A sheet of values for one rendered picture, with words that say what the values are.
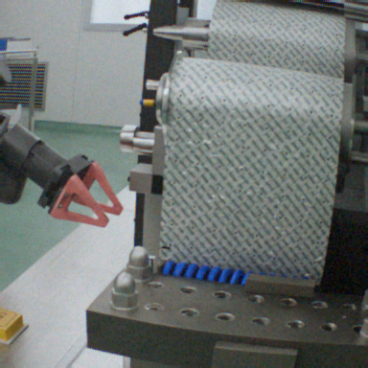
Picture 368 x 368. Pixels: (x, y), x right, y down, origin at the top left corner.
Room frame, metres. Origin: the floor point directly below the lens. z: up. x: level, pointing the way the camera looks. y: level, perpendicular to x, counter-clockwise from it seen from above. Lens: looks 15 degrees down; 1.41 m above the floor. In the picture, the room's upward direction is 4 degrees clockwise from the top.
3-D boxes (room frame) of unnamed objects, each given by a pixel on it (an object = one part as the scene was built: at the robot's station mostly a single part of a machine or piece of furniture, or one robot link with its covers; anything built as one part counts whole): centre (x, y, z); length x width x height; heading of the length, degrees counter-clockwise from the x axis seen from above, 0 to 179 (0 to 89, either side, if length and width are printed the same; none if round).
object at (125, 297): (0.81, 0.06, 1.05); 0.04 x 0.04 x 0.04
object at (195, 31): (1.27, -0.02, 1.33); 0.06 x 0.06 x 0.06; 77
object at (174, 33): (1.29, 0.04, 1.33); 0.06 x 0.03 x 0.03; 77
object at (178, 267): (0.92, -0.09, 1.03); 0.21 x 0.04 x 0.03; 77
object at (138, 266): (0.90, 0.05, 1.05); 0.04 x 0.04 x 0.04
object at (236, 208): (0.94, -0.09, 1.11); 0.23 x 0.01 x 0.18; 77
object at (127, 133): (1.08, 0.08, 1.18); 0.04 x 0.02 x 0.04; 167
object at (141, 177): (1.07, 0.05, 1.05); 0.06 x 0.05 x 0.31; 77
